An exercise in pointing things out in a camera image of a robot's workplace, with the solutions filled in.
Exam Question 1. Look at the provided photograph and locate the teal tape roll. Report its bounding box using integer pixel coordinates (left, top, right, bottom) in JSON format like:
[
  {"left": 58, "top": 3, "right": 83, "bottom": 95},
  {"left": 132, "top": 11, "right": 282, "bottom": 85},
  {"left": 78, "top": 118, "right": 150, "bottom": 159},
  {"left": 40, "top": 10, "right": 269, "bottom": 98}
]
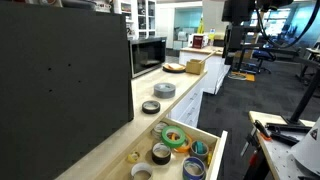
[{"left": 194, "top": 141, "right": 206, "bottom": 155}]

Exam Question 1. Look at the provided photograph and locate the wooden spoon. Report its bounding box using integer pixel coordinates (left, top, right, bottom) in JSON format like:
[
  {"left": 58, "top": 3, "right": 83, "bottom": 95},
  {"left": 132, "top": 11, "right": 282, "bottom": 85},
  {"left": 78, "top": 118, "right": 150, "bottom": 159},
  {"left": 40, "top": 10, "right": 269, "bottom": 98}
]
[{"left": 198, "top": 49, "right": 218, "bottom": 65}]

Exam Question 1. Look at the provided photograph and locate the black steel microwave oven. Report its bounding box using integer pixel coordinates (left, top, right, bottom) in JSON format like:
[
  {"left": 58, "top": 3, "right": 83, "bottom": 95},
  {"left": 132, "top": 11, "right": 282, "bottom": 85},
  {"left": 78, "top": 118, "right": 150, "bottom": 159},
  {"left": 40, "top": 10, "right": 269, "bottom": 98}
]
[{"left": 128, "top": 36, "right": 168, "bottom": 79}]

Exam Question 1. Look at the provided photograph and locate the small yellow tape roll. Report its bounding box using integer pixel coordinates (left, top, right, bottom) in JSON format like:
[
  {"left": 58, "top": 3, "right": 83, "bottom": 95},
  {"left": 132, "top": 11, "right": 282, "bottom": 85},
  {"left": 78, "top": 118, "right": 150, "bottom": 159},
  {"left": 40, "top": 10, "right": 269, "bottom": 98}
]
[{"left": 127, "top": 151, "right": 141, "bottom": 164}]

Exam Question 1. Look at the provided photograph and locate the robot mounting table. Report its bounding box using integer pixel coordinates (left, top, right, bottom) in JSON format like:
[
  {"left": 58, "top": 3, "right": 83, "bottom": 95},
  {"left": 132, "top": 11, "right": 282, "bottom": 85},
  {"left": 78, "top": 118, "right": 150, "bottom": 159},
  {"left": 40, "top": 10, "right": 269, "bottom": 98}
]
[{"left": 239, "top": 110, "right": 320, "bottom": 180}]

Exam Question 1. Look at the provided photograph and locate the green tape roll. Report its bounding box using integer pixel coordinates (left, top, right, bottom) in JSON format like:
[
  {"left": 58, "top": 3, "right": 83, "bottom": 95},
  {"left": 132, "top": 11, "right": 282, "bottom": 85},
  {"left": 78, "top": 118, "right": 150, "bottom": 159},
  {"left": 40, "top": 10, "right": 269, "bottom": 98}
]
[{"left": 161, "top": 125, "right": 187, "bottom": 149}]

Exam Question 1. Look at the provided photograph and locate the black masking tape roll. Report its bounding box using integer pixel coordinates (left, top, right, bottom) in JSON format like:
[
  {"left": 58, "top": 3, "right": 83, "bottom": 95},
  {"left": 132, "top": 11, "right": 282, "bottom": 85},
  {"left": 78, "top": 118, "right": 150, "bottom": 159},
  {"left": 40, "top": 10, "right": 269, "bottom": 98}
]
[{"left": 141, "top": 100, "right": 161, "bottom": 115}]

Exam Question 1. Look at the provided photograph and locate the blue tape roll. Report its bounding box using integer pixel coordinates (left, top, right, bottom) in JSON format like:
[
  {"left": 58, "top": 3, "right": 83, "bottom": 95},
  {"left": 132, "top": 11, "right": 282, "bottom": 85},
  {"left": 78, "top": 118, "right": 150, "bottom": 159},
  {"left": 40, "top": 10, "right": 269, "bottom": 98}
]
[{"left": 182, "top": 156, "right": 207, "bottom": 180}]

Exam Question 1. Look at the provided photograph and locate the white glass shelving cabinet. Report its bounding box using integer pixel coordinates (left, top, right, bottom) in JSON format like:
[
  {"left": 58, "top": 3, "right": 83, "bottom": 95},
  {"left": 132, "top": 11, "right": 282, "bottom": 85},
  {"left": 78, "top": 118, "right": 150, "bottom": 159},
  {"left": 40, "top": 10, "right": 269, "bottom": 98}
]
[{"left": 113, "top": 0, "right": 158, "bottom": 40}]

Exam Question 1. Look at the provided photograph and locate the black stand pole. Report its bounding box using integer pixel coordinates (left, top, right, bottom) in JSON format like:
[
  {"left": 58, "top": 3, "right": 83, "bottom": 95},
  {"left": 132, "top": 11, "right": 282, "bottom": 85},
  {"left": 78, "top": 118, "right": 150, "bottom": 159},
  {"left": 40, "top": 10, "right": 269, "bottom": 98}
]
[{"left": 281, "top": 66, "right": 320, "bottom": 127}]

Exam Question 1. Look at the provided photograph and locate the orange tape roll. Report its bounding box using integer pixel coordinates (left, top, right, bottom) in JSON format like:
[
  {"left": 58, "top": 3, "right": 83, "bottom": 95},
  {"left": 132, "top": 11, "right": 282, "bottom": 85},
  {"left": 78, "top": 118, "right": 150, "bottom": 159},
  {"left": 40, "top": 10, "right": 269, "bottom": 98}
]
[{"left": 168, "top": 132, "right": 194, "bottom": 154}]

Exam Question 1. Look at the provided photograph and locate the red and white appliance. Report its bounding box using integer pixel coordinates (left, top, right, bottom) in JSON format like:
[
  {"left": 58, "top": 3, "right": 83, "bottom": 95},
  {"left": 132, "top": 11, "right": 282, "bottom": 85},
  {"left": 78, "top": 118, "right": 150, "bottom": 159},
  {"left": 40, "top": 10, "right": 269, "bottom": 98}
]
[{"left": 188, "top": 33, "right": 210, "bottom": 49}]

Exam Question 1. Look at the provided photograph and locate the clear tape roll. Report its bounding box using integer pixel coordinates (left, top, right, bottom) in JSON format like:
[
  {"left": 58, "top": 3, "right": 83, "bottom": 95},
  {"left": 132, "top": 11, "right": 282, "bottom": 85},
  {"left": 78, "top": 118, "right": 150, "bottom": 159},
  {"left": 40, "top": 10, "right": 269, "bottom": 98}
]
[{"left": 150, "top": 121, "right": 169, "bottom": 141}]

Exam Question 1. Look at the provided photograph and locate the white cabinet under counter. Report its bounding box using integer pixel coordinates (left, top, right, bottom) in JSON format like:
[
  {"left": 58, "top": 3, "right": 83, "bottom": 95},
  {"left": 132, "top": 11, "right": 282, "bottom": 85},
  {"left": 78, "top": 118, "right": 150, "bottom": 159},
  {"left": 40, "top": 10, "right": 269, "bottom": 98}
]
[{"left": 166, "top": 78, "right": 209, "bottom": 129}]

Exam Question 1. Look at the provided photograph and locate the small wooden box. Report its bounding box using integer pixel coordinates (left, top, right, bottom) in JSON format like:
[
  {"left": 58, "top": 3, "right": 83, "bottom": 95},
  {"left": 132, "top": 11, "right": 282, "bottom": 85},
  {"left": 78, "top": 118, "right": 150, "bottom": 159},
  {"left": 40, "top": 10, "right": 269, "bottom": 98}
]
[{"left": 185, "top": 58, "right": 206, "bottom": 76}]

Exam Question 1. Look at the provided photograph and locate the white kitchen island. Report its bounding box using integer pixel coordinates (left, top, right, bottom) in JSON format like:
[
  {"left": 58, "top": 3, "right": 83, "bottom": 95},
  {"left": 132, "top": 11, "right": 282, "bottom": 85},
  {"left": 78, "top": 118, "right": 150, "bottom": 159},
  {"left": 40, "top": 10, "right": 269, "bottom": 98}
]
[{"left": 178, "top": 45, "right": 231, "bottom": 95}]

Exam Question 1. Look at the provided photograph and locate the open wooden drawer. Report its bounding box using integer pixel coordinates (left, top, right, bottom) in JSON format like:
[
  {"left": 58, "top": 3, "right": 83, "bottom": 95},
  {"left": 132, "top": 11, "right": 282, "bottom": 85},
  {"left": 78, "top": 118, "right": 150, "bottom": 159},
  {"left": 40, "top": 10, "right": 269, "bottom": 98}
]
[{"left": 99, "top": 116, "right": 229, "bottom": 180}]

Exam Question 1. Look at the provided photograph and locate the bread slice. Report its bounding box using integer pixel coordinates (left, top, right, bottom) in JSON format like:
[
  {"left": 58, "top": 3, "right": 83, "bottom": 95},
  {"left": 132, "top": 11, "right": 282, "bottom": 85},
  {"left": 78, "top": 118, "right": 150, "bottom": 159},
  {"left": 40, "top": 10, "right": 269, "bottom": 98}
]
[{"left": 165, "top": 63, "right": 184, "bottom": 71}]

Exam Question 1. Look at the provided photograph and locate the black metal tool chest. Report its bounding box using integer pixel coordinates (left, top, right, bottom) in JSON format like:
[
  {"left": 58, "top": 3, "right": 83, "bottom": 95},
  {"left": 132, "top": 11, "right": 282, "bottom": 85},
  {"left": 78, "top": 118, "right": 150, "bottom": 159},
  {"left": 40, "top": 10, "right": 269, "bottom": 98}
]
[{"left": 0, "top": 1, "right": 135, "bottom": 180}]

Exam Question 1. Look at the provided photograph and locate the black bar clamp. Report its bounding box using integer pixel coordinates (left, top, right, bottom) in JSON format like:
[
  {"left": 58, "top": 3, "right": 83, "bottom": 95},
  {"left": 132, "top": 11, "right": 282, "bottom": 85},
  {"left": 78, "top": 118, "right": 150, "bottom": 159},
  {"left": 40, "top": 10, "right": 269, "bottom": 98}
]
[
  {"left": 265, "top": 122, "right": 313, "bottom": 133},
  {"left": 253, "top": 119, "right": 301, "bottom": 147}
]

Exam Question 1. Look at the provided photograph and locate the cardboard box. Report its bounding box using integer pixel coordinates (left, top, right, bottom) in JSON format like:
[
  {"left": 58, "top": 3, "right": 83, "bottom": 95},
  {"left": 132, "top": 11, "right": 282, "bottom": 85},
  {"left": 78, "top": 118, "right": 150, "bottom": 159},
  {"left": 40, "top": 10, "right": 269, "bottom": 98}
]
[{"left": 213, "top": 31, "right": 228, "bottom": 42}]

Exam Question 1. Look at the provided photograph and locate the yellow floor mat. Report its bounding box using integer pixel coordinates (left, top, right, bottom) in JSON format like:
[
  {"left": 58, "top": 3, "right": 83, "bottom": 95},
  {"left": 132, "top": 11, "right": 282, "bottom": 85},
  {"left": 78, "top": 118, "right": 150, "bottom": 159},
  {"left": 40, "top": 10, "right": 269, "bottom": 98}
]
[{"left": 229, "top": 70, "right": 256, "bottom": 83}]

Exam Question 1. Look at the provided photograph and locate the white tape roll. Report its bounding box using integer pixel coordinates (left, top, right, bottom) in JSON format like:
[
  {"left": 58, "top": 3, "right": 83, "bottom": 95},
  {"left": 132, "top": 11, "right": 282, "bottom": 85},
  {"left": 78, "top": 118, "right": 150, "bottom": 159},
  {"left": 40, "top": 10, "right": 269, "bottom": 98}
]
[{"left": 130, "top": 162, "right": 154, "bottom": 180}]

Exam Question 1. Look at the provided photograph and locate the grey duct tape roll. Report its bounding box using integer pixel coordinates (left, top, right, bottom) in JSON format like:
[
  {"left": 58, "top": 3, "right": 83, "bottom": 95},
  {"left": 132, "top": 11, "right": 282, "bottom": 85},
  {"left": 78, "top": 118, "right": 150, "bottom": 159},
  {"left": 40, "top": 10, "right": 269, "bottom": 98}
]
[{"left": 153, "top": 82, "right": 177, "bottom": 99}]

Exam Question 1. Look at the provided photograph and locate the black tape roll cream core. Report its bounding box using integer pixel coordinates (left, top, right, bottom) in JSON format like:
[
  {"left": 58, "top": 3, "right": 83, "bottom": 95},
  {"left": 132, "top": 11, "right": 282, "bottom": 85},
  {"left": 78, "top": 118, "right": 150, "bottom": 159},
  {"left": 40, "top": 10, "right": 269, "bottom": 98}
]
[{"left": 151, "top": 142, "right": 172, "bottom": 166}]

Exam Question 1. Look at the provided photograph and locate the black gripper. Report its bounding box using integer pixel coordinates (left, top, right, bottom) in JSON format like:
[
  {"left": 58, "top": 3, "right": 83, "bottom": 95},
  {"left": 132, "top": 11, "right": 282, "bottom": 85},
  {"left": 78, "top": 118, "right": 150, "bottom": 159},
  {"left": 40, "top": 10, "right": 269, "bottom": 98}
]
[{"left": 223, "top": 23, "right": 246, "bottom": 58}]

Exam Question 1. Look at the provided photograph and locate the yellow wet floor sign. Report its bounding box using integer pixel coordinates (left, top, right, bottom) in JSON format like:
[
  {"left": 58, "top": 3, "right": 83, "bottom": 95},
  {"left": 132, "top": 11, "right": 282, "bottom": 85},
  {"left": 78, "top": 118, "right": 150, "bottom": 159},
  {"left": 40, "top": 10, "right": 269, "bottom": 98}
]
[{"left": 196, "top": 16, "right": 205, "bottom": 35}]

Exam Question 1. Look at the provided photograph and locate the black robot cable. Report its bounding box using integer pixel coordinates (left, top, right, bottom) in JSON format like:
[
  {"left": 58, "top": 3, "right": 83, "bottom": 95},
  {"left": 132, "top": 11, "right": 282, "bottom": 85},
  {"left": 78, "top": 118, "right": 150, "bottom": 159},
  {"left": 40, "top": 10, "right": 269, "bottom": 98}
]
[{"left": 254, "top": 0, "right": 320, "bottom": 49}]

